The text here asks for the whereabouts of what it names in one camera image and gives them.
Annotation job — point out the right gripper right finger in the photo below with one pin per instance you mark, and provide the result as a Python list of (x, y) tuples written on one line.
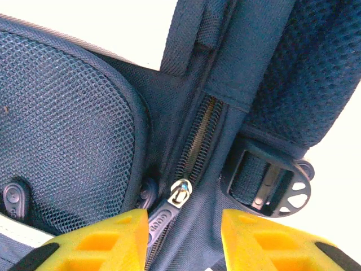
[(268, 248)]

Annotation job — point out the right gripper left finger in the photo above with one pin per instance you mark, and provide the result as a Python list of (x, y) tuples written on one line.
[(98, 248)]

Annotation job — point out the navy blue backpack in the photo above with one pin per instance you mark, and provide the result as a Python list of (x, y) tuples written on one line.
[(84, 127)]

